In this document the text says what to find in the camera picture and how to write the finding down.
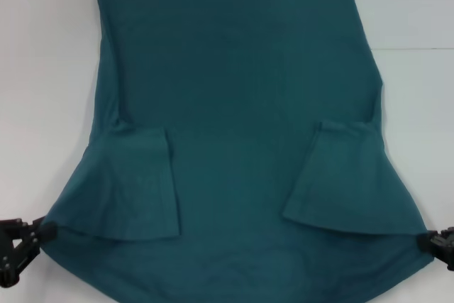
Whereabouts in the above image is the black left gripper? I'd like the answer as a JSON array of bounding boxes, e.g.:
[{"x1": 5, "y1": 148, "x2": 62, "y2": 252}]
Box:
[{"x1": 0, "y1": 216, "x2": 58, "y2": 287}]

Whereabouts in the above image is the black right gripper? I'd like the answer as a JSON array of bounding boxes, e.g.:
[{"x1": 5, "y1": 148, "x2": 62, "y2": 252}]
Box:
[{"x1": 416, "y1": 226, "x2": 454, "y2": 272}]

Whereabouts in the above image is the teal blue shirt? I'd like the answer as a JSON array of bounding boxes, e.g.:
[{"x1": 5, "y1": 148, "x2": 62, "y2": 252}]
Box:
[{"x1": 39, "y1": 0, "x2": 439, "y2": 303}]

